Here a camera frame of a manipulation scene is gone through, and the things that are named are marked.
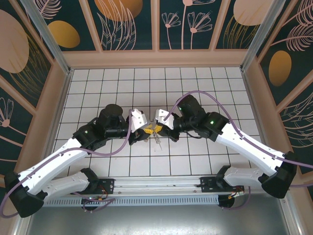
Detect small circuit board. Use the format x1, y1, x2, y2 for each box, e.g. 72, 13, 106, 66
82, 195, 105, 204

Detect grey metal sheet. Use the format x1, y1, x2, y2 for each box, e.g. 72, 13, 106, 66
25, 204, 293, 235

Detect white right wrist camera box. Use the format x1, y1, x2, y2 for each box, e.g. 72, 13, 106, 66
155, 109, 176, 130

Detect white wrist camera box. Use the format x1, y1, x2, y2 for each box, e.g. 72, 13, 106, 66
155, 109, 176, 130
128, 108, 147, 134

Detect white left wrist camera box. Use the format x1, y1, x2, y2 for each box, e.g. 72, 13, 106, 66
128, 108, 147, 134

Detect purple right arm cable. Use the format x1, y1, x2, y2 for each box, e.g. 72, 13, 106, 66
164, 90, 313, 211

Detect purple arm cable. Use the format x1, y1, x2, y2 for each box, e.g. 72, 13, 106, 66
164, 90, 313, 211
0, 109, 134, 218

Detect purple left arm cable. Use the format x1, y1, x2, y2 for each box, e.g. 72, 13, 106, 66
0, 109, 134, 218

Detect aluminium mounting rail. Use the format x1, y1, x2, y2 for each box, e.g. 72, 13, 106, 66
24, 173, 291, 196

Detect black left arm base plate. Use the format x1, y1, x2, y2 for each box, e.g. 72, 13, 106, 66
70, 178, 115, 195

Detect grey slotted cable duct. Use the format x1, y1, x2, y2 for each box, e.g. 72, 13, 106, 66
44, 194, 220, 206

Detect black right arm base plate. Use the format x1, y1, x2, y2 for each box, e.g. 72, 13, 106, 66
200, 176, 245, 194

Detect black semicircular bracket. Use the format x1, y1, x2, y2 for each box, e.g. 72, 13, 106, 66
218, 195, 236, 209
81, 199, 98, 212

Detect white connector with wires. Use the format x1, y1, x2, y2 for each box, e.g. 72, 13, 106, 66
228, 187, 245, 199

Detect aluminium corner post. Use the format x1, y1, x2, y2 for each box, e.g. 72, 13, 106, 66
19, 0, 74, 75
239, 0, 287, 71

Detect aluminium frame bar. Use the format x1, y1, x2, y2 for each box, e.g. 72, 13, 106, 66
13, 215, 34, 235
278, 193, 303, 235

